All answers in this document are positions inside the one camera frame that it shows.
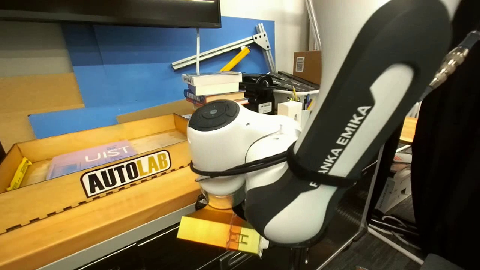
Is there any brown edged book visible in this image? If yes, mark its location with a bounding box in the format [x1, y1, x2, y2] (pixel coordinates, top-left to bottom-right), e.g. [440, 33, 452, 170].
[198, 90, 249, 107]

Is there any white paperback book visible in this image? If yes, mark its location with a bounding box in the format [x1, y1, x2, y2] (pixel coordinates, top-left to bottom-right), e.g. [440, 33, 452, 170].
[186, 80, 243, 98]

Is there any white rectangular box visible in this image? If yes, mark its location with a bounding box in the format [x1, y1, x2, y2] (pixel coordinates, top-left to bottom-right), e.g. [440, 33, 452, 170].
[276, 99, 305, 125]

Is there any glossy cover book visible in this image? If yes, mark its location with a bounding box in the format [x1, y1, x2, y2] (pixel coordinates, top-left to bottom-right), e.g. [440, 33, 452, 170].
[182, 72, 245, 87]

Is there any white pen cup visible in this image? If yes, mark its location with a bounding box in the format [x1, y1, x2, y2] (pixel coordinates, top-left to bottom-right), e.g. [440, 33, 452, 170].
[299, 102, 317, 131]

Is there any white plastic bin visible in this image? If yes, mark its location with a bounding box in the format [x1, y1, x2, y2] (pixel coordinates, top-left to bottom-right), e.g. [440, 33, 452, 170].
[272, 81, 323, 110]

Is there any yellow metal bar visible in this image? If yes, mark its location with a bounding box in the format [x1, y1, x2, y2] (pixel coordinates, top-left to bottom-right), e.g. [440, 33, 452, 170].
[219, 45, 252, 75]

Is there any thin white rod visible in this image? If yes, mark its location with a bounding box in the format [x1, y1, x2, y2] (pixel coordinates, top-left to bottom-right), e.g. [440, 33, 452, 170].
[195, 29, 203, 77]

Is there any cardboard box with labels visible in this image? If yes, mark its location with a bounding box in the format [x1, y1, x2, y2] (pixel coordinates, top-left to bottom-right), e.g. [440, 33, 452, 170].
[293, 50, 324, 86]

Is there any purple UIST book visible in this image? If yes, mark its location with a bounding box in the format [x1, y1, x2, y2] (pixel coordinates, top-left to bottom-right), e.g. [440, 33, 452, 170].
[47, 140, 140, 182]

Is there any black monitor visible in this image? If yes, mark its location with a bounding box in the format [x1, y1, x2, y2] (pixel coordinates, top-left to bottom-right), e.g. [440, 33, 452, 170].
[0, 0, 224, 30]

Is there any wooden Autolab tray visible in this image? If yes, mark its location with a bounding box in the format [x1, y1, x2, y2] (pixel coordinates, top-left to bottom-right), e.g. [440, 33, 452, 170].
[0, 113, 203, 237]

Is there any black fabric cover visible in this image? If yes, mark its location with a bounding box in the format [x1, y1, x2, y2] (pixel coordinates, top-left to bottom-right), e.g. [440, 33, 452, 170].
[410, 0, 480, 270]

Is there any yellow flat strip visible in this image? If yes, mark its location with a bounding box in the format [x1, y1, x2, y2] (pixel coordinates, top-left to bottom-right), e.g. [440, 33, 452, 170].
[6, 156, 33, 194]

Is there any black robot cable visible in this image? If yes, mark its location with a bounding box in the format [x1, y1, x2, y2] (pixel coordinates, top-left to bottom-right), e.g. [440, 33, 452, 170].
[189, 141, 363, 189]

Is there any aluminium rail with bracket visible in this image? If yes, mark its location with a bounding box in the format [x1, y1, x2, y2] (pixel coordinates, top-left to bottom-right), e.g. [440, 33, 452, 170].
[171, 23, 278, 75]

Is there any metal cable connector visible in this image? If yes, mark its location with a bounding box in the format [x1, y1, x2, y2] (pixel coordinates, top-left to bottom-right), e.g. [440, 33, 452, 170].
[428, 30, 480, 93]

